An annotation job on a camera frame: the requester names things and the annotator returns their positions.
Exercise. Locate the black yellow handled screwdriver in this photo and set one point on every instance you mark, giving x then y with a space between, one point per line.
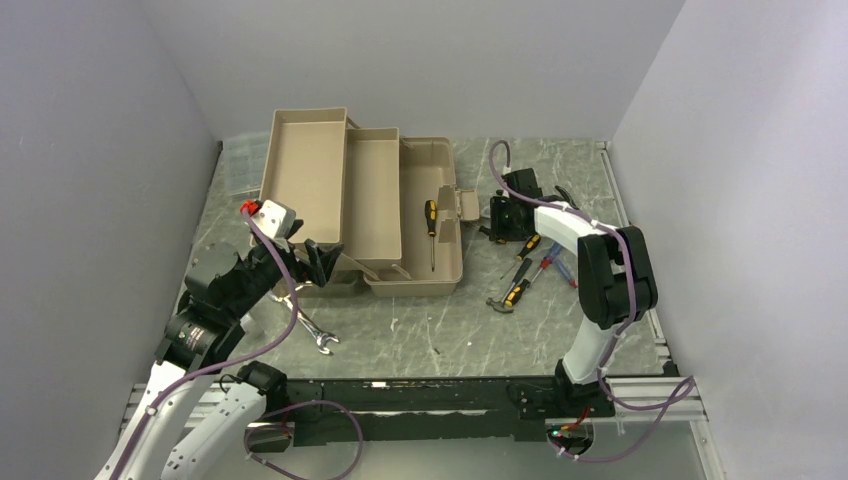
431 222

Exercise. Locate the claw hammer yellow black handle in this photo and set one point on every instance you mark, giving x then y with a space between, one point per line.
500 305

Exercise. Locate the black needle-nose pliers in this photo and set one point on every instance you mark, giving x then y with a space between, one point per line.
564 195

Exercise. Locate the aluminium rail frame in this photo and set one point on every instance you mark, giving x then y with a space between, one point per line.
636 399

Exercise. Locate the large silver open-end wrench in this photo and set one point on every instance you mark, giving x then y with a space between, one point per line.
321 337

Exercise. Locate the red handled screwdriver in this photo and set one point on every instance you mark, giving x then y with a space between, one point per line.
547 260

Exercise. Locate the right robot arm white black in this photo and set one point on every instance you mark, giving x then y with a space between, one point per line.
616 283

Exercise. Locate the blue handle red collar screwdriver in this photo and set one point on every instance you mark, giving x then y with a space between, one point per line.
566 273

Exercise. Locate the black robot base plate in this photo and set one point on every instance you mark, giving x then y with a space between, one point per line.
315 412

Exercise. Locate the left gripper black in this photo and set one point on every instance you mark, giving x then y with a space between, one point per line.
321 260

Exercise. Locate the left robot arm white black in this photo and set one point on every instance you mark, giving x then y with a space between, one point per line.
221 288

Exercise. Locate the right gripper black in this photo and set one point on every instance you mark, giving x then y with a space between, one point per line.
497 205

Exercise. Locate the translucent brown tool box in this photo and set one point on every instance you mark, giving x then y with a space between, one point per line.
366 188

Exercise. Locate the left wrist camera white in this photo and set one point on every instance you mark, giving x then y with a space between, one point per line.
275 221

